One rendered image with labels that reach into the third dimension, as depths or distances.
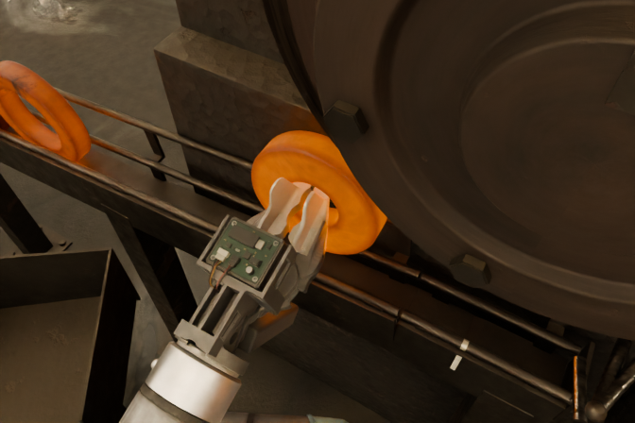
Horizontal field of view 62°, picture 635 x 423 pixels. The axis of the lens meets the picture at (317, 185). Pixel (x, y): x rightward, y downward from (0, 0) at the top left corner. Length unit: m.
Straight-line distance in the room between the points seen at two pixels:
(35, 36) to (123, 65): 0.43
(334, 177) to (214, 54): 0.25
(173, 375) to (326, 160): 0.23
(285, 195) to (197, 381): 0.19
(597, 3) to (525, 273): 0.16
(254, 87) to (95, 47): 1.71
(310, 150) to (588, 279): 0.28
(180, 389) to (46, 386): 0.34
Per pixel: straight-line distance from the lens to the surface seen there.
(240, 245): 0.48
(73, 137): 0.89
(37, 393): 0.79
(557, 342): 0.68
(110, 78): 2.13
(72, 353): 0.79
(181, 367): 0.48
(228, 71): 0.66
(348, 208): 0.54
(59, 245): 1.67
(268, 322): 0.54
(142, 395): 0.50
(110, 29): 2.39
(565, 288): 0.33
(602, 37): 0.21
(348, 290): 0.65
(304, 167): 0.53
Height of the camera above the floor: 1.28
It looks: 51 degrees down
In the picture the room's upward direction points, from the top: straight up
